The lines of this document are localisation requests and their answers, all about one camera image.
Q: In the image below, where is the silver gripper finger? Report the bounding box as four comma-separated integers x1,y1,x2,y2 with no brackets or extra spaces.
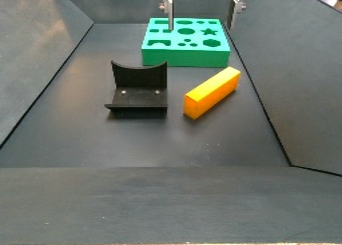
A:
158,0,173,31
226,0,245,29

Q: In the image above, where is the yellow rectangular block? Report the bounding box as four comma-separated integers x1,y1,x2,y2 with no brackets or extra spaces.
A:
182,67,240,119

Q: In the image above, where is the green foam shape board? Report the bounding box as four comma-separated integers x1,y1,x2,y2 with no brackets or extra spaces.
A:
141,18,230,67

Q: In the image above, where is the black curved fixture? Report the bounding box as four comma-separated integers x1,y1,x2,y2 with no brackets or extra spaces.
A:
104,62,168,118

